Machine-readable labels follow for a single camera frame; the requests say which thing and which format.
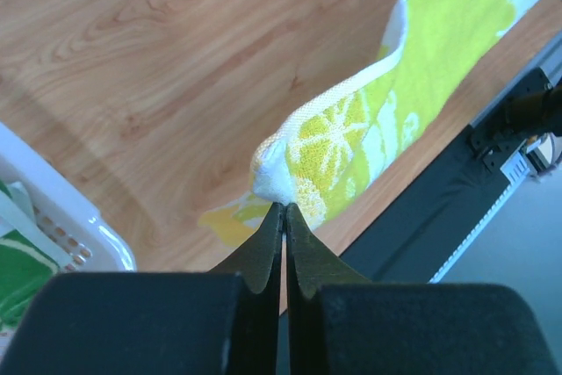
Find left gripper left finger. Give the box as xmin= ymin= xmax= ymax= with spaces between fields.
xmin=1 ymin=204 xmax=282 ymax=374

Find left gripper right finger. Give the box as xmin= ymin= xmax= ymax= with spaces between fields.
xmin=285 ymin=205 xmax=558 ymax=374

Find lime yellow towel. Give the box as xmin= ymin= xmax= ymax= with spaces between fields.
xmin=198 ymin=0 xmax=539 ymax=247

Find green dinosaur pattern towel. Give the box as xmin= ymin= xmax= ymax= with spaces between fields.
xmin=1 ymin=182 xmax=60 ymax=331

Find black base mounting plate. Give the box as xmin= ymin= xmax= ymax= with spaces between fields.
xmin=342 ymin=67 xmax=561 ymax=283

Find white perforated plastic basket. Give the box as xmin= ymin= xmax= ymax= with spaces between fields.
xmin=1 ymin=125 xmax=137 ymax=271

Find white slotted cable duct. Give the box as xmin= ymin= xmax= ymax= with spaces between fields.
xmin=429 ymin=153 xmax=530 ymax=284

